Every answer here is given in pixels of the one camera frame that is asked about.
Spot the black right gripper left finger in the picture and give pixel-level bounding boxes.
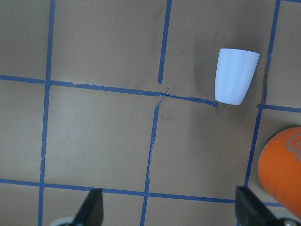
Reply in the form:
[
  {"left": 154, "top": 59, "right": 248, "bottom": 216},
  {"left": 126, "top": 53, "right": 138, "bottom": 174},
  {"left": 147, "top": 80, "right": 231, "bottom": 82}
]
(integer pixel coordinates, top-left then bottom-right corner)
[{"left": 72, "top": 188, "right": 104, "bottom": 226}]

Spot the light blue plastic cup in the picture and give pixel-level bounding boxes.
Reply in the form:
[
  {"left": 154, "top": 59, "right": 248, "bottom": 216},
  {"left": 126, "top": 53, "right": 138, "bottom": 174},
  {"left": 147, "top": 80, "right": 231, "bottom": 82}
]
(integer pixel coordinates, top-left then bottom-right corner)
[{"left": 214, "top": 48, "right": 260, "bottom": 105}]

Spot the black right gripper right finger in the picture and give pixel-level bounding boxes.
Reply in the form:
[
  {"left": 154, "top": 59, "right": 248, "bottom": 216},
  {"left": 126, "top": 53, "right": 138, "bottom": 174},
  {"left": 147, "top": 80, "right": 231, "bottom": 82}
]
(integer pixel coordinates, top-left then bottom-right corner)
[{"left": 235, "top": 186, "right": 278, "bottom": 226}]

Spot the orange cylindrical can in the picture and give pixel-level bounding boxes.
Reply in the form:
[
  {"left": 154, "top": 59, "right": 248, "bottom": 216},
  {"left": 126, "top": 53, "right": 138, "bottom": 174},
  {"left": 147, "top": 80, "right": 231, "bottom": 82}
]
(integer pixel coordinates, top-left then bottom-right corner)
[{"left": 258, "top": 127, "right": 301, "bottom": 218}]

